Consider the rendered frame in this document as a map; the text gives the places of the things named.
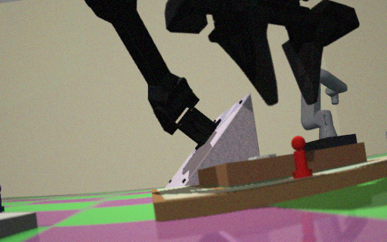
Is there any red game pawn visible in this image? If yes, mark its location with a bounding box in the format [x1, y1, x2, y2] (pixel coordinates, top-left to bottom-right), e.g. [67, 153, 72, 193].
[291, 136, 312, 179]

